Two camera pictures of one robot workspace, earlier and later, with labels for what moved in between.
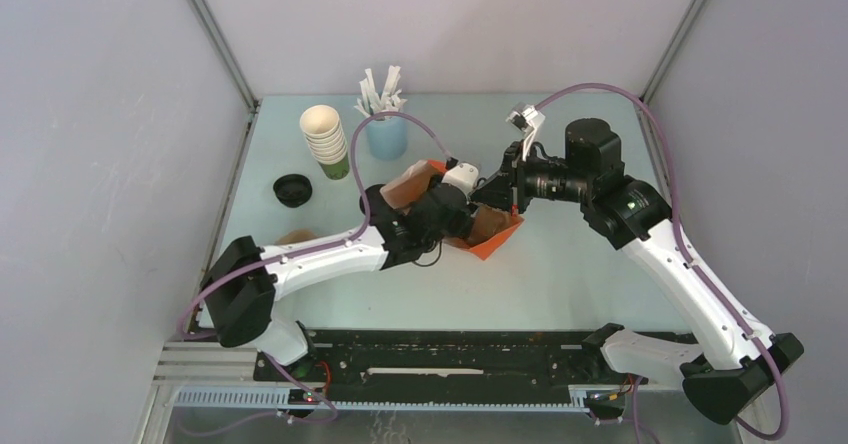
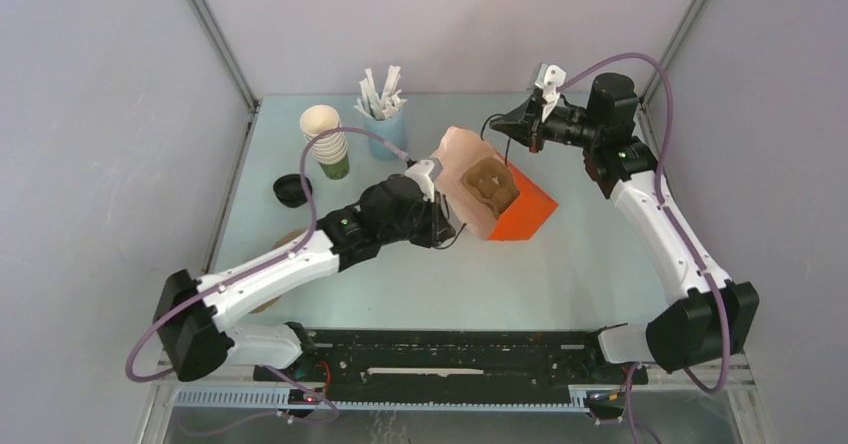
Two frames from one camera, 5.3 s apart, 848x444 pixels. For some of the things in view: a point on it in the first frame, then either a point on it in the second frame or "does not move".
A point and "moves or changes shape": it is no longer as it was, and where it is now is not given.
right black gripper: [508, 190] → [524, 124]
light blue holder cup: [387, 137] does not move
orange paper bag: [491, 227] moves or changes shape
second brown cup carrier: [301, 234] does not move
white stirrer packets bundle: [371, 103] does not move
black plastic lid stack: [293, 190] does not move
